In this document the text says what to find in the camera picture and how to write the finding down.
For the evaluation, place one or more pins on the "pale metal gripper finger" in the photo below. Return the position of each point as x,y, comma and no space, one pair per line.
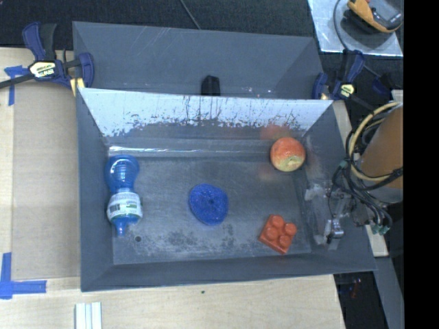
317,193
334,230

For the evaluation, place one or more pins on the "red-orange toy apple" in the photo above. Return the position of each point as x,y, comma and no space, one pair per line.
287,153

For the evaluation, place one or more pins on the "red toy building brick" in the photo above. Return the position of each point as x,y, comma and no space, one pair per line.
278,233

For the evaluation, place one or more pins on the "blue round sponge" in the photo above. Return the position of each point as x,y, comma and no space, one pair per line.
208,204

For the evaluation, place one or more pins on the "grey metal bin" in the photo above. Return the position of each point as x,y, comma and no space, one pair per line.
205,245

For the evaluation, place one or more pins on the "blue clear plastic bottle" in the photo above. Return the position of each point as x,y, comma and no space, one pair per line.
122,197

